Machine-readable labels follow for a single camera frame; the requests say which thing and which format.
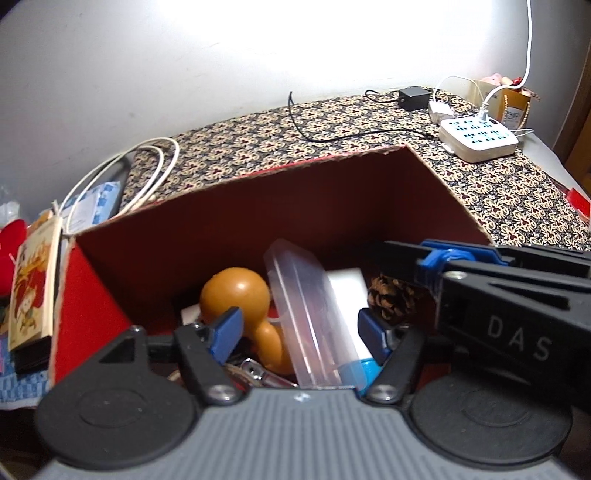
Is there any long black cable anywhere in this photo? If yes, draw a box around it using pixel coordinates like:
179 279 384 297
287 91 437 141

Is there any white power adapter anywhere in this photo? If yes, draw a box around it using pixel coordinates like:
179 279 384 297
428 99 455 124

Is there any red plush toy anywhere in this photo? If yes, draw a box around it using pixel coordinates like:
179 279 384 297
0 219 28 296

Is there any yellow illustrated book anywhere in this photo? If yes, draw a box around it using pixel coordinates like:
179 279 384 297
9 216 64 352

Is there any red packet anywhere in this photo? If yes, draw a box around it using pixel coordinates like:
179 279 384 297
566 187 591 214

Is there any red cardboard box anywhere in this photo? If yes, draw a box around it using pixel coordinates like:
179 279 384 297
48 144 495 387

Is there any silver metal clip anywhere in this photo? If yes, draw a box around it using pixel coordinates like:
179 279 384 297
226 357 298 388

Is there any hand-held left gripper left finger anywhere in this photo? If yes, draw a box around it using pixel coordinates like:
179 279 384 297
98 307 244 407

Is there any orange wooden gourd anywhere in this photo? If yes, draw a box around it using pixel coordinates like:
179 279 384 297
199 268 296 376

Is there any brown wooden furniture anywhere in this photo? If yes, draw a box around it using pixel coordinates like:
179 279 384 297
553 0 591 185

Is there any coiled white cable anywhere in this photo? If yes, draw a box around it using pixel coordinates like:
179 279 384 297
58 137 181 236

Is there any white power strip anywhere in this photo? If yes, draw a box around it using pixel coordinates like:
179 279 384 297
438 116 519 163

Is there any black power adapter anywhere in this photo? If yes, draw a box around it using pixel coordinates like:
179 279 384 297
398 86 431 112

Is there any blue plastic cap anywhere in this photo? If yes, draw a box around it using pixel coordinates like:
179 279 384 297
339 357 382 396

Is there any clear plastic box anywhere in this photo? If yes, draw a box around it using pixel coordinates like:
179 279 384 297
264 239 365 388

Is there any white power cord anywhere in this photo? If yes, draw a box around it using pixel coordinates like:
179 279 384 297
480 0 535 118

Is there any blue knit mat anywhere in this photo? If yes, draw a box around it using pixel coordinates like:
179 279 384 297
0 335 52 411

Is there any black flat box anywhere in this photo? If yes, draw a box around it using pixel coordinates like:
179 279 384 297
11 336 52 376

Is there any pink plush toy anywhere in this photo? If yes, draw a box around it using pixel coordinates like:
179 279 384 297
482 72 523 88

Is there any brown pine cone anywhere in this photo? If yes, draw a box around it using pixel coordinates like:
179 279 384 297
367 274 416 321

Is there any blue white paper packet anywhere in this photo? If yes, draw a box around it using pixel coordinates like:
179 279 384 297
69 181 122 232

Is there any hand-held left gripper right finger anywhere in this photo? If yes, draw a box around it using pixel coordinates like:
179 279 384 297
358 308 428 403

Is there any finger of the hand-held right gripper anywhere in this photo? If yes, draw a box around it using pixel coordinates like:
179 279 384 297
382 239 591 319

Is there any floral patterned cloth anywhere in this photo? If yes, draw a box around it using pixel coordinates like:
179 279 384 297
117 88 591 252

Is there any white flat box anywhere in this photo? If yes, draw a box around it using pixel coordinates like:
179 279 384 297
325 268 376 361

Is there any kraft paper bag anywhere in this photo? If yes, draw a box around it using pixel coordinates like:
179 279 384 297
480 79 532 131

